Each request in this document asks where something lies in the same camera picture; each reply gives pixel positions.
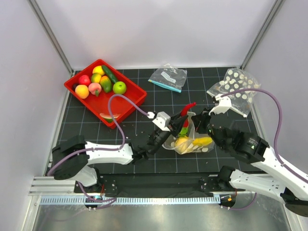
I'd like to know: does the small striped watermelon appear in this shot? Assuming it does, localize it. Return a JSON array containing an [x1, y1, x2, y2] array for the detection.
[[179, 127, 189, 137]]

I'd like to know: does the red chili pepper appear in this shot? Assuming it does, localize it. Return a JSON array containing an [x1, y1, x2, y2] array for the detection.
[[180, 102, 196, 128]]

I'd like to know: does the yellow banana bunch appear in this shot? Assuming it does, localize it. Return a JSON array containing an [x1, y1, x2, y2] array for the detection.
[[192, 137, 213, 152]]

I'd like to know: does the polka dot zip bag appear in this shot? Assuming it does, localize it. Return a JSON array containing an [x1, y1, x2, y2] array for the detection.
[[207, 68, 261, 117], [162, 112, 214, 155]]

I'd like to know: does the green apple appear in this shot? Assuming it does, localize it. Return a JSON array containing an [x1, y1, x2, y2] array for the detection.
[[113, 81, 127, 94]]

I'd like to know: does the yellow orange round fruit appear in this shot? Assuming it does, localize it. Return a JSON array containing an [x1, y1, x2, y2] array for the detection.
[[175, 137, 189, 153]]

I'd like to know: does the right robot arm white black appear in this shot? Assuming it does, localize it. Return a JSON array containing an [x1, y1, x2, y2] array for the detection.
[[192, 109, 308, 217]]

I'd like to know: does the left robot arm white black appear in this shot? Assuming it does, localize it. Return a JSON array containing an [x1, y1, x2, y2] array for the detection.
[[47, 112, 188, 193]]

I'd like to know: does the blue zipper clear bag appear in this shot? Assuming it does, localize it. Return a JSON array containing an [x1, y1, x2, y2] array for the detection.
[[148, 64, 187, 93]]

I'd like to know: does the watermelon slice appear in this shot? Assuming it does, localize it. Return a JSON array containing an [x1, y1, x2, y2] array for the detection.
[[100, 113, 120, 123]]

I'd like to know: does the red plastic tray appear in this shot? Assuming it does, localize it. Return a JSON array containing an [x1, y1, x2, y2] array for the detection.
[[64, 59, 147, 129]]

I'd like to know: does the green red mango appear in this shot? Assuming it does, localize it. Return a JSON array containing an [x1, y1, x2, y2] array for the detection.
[[99, 76, 112, 93]]

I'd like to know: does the green cucumber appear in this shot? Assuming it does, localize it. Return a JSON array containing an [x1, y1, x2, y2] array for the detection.
[[102, 65, 118, 84]]

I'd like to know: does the pink peach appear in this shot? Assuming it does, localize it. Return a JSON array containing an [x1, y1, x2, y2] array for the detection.
[[88, 83, 102, 97]]

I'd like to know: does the black grid mat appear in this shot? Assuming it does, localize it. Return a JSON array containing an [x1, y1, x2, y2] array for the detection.
[[57, 67, 257, 174]]

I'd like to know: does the orange peach fruit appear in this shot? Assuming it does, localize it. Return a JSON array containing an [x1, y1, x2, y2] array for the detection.
[[75, 85, 90, 99]]

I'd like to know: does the yellow red mango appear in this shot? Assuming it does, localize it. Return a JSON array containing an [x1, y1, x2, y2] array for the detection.
[[92, 65, 105, 76]]

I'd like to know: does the red apple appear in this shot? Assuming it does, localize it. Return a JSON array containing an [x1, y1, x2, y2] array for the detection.
[[78, 75, 91, 86]]

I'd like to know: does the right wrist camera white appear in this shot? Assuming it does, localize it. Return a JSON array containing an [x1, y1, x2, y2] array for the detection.
[[208, 94, 232, 116]]

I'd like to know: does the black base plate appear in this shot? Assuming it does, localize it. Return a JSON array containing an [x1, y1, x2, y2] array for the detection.
[[73, 173, 246, 198]]

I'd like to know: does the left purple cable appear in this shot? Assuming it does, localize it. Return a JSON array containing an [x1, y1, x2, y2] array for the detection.
[[47, 93, 154, 210]]

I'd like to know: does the purple cable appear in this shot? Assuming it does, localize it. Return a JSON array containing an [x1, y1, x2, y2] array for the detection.
[[216, 88, 308, 211], [47, 93, 154, 210]]

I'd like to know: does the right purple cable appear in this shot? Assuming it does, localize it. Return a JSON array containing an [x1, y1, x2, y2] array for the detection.
[[216, 88, 308, 211]]

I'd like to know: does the slotted cable duct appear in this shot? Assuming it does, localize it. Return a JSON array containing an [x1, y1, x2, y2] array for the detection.
[[39, 194, 220, 205]]

